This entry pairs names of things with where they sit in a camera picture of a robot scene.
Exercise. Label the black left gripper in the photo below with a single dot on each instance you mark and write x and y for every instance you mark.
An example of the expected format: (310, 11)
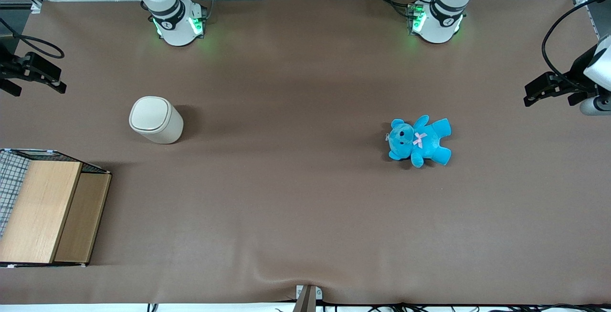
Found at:
(574, 83)

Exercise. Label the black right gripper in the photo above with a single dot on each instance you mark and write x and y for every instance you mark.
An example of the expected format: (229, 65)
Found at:
(10, 69)

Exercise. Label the cream lidded trash can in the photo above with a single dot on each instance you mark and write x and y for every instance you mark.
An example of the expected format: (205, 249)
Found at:
(157, 121)

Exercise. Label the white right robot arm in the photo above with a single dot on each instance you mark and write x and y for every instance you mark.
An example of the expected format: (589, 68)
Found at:
(176, 30)

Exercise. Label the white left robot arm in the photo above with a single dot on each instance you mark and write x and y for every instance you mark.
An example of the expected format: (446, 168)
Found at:
(439, 26)

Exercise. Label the blue teddy bear plush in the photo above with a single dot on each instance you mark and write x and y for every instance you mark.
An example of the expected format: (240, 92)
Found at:
(422, 140)

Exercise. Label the wooden shelf box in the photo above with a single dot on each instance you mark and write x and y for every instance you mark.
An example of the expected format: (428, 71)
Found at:
(43, 212)

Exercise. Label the brown table cloth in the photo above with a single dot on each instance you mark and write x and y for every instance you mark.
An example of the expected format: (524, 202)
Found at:
(305, 197)

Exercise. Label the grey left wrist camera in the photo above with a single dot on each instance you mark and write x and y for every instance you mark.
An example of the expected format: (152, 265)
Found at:
(596, 106)

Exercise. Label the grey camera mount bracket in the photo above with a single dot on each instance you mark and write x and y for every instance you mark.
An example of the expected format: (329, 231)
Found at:
(308, 297)

